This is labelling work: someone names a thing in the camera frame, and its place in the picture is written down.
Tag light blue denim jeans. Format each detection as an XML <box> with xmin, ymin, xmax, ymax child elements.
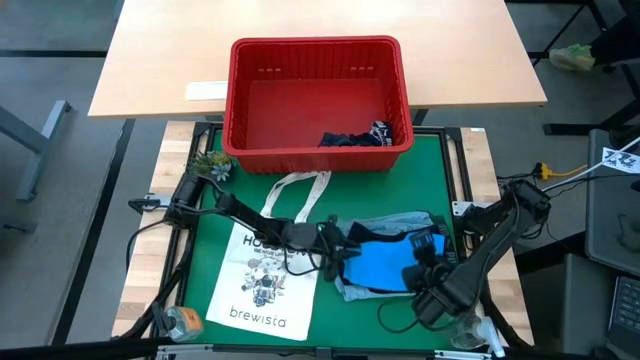
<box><xmin>334</xmin><ymin>211</ymin><xmax>435</xmax><ymax>303</ymax></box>

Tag white sticker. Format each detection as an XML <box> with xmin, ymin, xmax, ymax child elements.
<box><xmin>184</xmin><ymin>80</ymin><xmax>229</xmax><ymax>102</ymax></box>

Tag clear bottle orange label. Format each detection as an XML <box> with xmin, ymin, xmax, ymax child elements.
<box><xmin>163</xmin><ymin>305</ymin><xmax>206</xmax><ymax>344</ymax></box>

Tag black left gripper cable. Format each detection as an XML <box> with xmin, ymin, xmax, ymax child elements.
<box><xmin>279</xmin><ymin>248</ymin><xmax>322</xmax><ymax>278</ymax></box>

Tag red plastic laundry bin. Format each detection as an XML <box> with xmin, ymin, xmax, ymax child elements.
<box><xmin>222</xmin><ymin>34</ymin><xmax>415</xmax><ymax>175</ymax></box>

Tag bright blue cloth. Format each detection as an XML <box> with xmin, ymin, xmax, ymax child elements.
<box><xmin>342</xmin><ymin>232</ymin><xmax>447</xmax><ymax>294</ymax></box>

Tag dark laptop keyboard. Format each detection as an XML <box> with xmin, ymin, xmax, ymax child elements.
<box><xmin>606</xmin><ymin>274</ymin><xmax>640</xmax><ymax>359</ymax></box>

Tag black metal table frame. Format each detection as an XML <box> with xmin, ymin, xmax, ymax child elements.
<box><xmin>118</xmin><ymin>121</ymin><xmax>532</xmax><ymax>360</ymax></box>

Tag clear spray bottle white nozzle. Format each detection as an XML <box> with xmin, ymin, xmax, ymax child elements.
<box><xmin>449</xmin><ymin>312</ymin><xmax>506</xmax><ymax>359</ymax></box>

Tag green table mat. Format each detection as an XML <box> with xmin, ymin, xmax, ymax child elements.
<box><xmin>182</xmin><ymin>133</ymin><xmax>469</xmax><ymax>351</ymax></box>

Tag black table base legs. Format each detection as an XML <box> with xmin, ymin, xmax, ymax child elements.
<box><xmin>528</xmin><ymin>0</ymin><xmax>640</xmax><ymax>137</ymax></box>

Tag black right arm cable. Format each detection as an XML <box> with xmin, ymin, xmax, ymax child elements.
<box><xmin>375</xmin><ymin>298</ymin><xmax>419</xmax><ymax>335</ymax></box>

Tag grey side desk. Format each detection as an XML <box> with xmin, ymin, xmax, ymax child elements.
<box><xmin>583</xmin><ymin>127</ymin><xmax>640</xmax><ymax>277</ymax></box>

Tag person's shoe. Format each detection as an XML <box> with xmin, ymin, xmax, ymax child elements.
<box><xmin>548</xmin><ymin>43</ymin><xmax>597</xmax><ymax>73</ymax></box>

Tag white cable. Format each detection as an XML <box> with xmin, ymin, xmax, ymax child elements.
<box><xmin>542</xmin><ymin>134</ymin><xmax>640</xmax><ymax>194</ymax></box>

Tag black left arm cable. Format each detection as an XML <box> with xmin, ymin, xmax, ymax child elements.
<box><xmin>124</xmin><ymin>217</ymin><xmax>169</xmax><ymax>262</ymax></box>

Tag small green spiky plant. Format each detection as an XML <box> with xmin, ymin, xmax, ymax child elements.
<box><xmin>188</xmin><ymin>149</ymin><xmax>235</xmax><ymax>182</ymax></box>

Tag light wooden table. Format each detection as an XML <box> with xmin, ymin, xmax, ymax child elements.
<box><xmin>88</xmin><ymin>0</ymin><xmax>549</xmax><ymax>119</ymax></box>

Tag black garment white print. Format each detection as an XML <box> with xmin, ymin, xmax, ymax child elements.
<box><xmin>318</xmin><ymin>119</ymin><xmax>395</xmax><ymax>149</ymax></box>

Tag white tag black print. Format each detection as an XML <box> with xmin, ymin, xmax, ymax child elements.
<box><xmin>601</xmin><ymin>146</ymin><xmax>640</xmax><ymax>176</ymax></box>

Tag grey metal table leg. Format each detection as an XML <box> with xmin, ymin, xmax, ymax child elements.
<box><xmin>0</xmin><ymin>98</ymin><xmax>72</xmax><ymax>202</ymax></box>

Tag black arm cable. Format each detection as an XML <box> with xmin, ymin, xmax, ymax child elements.
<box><xmin>375</xmin><ymin>298</ymin><xmax>419</xmax><ymax>335</ymax></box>
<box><xmin>124</xmin><ymin>217</ymin><xmax>169</xmax><ymax>262</ymax></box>

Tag beige Houston tote bag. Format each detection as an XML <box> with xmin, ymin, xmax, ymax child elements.
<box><xmin>205</xmin><ymin>170</ymin><xmax>332</xmax><ymax>342</ymax></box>

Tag yellow power plug cable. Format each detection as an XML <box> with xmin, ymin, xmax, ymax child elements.
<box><xmin>532</xmin><ymin>162</ymin><xmax>591</xmax><ymax>182</ymax></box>

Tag person's leg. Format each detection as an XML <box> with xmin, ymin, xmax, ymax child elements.
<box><xmin>589</xmin><ymin>12</ymin><xmax>640</xmax><ymax>66</ymax></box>

